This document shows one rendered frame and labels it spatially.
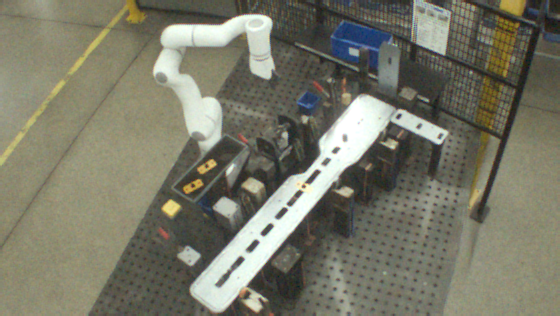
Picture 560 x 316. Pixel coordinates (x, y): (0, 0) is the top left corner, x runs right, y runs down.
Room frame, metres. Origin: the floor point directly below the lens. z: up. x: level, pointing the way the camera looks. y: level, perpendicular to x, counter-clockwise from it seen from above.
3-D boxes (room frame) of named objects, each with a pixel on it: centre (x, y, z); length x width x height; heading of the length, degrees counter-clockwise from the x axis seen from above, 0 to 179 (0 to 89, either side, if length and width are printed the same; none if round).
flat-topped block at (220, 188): (1.58, 0.29, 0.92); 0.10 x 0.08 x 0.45; 135
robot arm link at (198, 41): (1.83, 0.09, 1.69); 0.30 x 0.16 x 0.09; 71
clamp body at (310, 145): (1.84, -0.18, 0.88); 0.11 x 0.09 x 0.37; 45
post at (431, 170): (1.68, -0.81, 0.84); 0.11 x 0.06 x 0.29; 45
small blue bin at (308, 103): (2.26, -0.24, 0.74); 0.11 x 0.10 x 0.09; 135
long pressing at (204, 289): (1.48, -0.10, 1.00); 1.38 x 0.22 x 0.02; 135
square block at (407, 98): (1.94, -0.72, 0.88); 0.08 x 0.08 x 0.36; 45
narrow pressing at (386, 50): (2.01, -0.63, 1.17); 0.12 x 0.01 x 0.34; 45
